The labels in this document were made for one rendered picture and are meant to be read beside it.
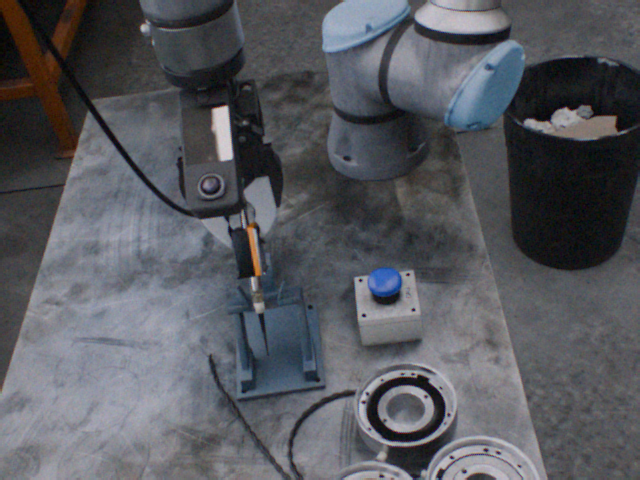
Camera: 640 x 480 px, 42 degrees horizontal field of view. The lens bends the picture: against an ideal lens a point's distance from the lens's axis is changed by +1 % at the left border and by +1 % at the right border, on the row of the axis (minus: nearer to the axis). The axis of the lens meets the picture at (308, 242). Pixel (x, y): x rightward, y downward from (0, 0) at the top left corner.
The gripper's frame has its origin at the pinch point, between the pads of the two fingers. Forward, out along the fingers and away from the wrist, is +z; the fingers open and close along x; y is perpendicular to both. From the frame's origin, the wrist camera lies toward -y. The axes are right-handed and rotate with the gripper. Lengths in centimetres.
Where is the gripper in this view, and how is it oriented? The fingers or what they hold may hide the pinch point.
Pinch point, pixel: (247, 240)
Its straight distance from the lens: 83.5
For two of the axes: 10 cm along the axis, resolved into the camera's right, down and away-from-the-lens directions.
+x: -9.9, 1.5, 0.5
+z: 1.4, 7.3, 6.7
